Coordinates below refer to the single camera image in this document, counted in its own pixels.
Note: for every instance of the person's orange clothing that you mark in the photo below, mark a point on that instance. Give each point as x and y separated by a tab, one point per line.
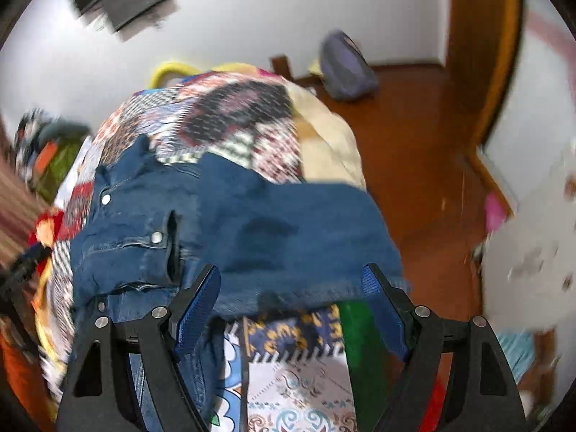
20	382

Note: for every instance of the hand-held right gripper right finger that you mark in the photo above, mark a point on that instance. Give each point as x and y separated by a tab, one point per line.
382	310

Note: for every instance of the pink object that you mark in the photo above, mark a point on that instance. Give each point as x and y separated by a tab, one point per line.
496	211

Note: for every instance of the light blue cloth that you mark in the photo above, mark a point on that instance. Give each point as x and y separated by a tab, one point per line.
515	355

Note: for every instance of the cream blanket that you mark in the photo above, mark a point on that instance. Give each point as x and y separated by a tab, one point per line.
328	144

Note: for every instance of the white printed cloth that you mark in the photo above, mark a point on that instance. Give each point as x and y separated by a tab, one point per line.
531	256

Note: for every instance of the blue denim jacket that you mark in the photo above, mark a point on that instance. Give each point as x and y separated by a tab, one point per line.
292	234

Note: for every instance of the wooden door frame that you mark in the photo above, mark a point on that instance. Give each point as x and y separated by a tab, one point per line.
490	54

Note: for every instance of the wooden chair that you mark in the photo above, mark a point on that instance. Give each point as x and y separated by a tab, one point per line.
283	69

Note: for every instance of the striped curtain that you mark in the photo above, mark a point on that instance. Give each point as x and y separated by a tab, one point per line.
15	220

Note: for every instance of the red plush toy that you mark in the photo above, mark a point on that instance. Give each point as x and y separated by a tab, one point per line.
45	229

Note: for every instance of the pile of clothes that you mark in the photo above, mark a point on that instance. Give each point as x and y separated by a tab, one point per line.
36	130

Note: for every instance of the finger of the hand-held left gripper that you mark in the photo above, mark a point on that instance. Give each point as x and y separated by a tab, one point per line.
33	258

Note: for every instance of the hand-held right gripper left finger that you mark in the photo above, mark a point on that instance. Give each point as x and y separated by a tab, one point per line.
198	315

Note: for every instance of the patchwork printed blanket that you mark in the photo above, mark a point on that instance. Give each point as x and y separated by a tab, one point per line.
234	112

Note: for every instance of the purple backpack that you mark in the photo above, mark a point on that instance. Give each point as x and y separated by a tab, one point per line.
346	67

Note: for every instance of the green cloth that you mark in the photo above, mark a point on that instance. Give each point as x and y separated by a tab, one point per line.
362	360

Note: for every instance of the green box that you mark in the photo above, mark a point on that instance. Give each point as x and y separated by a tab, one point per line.
60	162

